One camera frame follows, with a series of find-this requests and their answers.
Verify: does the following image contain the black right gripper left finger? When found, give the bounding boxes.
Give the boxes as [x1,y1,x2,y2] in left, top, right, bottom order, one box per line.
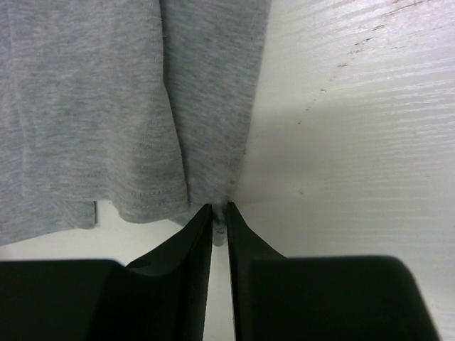
[1,205,213,340]

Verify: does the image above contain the grey tank top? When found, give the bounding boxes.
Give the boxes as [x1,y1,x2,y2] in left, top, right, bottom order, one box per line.
[1,1,271,244]

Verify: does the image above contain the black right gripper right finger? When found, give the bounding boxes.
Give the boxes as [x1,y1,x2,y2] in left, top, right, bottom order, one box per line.
[226,202,439,340]

